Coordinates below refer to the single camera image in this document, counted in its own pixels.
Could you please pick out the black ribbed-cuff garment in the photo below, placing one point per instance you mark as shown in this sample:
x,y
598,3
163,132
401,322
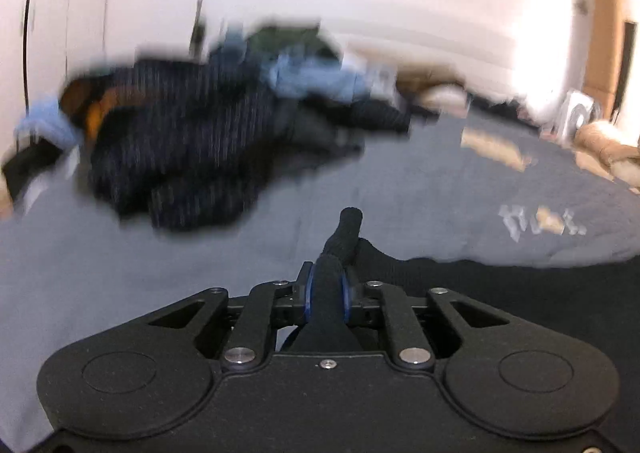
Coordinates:
x,y
327,283

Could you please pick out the thin black garment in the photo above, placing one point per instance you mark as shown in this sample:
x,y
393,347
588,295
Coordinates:
x,y
320,133

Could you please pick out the white pillow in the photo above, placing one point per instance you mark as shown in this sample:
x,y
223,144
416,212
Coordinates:
x,y
445,97

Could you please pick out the grey printed quilt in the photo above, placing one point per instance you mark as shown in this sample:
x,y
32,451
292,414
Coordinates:
x,y
150,258

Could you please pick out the blue pillow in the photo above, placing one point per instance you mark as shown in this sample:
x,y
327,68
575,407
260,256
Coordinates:
x,y
50,120

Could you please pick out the white fan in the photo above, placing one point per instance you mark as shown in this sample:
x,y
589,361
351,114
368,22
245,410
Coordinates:
x,y
580,115

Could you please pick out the blue denim garment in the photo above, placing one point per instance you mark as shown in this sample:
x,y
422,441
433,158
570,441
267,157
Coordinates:
x,y
320,78

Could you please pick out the tan rolled pillow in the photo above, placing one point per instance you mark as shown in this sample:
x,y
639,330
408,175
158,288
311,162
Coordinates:
x,y
605,143

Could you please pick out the small dark dotted garment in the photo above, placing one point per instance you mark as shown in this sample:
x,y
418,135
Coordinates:
x,y
380,115

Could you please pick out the white grey garment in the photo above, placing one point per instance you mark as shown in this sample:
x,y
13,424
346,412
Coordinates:
x,y
382,78

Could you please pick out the crumpled black garment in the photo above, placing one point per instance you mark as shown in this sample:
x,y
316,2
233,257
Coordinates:
x,y
500,108

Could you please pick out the butterfly wall decoration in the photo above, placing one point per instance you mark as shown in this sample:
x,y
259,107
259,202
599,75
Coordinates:
x,y
581,3

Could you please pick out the dark green garment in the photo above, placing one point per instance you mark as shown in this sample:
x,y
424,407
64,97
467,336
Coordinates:
x,y
285,40

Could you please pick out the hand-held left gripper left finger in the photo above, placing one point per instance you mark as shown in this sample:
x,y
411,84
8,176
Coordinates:
x,y
310,293

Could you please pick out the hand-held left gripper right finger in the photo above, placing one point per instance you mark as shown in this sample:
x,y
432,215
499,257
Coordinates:
x,y
346,295

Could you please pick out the cardboard tube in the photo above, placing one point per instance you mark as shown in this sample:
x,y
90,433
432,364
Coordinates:
x,y
607,38

